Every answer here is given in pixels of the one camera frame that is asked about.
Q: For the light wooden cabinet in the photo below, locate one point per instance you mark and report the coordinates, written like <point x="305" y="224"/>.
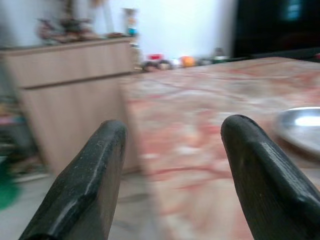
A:
<point x="70" y="82"/>

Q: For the red lidded snack jar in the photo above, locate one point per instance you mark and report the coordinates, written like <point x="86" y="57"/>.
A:
<point x="152" y="62"/>

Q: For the round steel plate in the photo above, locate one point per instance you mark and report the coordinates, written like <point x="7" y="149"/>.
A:
<point x="300" y="125"/>

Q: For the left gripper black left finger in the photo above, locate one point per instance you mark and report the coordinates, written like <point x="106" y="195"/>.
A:
<point x="82" y="185"/>

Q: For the green mat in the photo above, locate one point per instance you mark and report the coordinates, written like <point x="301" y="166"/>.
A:
<point x="8" y="190"/>

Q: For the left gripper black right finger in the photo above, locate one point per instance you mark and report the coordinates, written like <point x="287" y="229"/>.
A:
<point x="265" y="190"/>

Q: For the orange round toy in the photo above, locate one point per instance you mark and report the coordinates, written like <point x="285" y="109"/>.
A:
<point x="187" y="61"/>

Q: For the black and white round toy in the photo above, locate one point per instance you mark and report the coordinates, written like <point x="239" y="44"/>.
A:
<point x="165" y="65"/>

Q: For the large black television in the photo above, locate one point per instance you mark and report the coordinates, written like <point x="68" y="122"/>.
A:
<point x="270" y="27"/>

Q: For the tall colourful figurine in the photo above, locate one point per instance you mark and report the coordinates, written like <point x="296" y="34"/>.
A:
<point x="131" y="22"/>

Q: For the white and blue round toy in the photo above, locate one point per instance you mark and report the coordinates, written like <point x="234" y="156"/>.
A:
<point x="176" y="63"/>

